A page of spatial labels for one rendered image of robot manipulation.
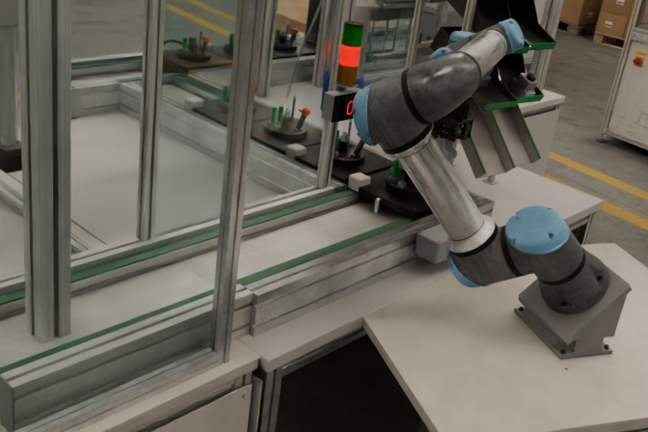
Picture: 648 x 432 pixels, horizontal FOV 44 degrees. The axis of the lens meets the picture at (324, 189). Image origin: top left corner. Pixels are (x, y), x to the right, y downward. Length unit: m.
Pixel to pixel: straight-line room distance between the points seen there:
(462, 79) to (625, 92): 4.90
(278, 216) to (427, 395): 0.64
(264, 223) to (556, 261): 0.71
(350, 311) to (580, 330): 0.50
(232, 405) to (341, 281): 0.39
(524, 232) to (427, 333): 0.31
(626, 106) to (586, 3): 4.74
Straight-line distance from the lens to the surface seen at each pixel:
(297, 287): 1.72
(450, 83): 1.54
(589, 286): 1.81
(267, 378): 1.67
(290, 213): 2.03
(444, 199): 1.67
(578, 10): 10.99
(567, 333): 1.82
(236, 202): 1.43
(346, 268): 1.84
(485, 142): 2.43
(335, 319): 1.78
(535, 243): 1.69
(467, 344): 1.79
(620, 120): 6.46
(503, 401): 1.65
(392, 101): 1.55
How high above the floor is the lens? 1.80
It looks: 23 degrees down
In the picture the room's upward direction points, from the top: 8 degrees clockwise
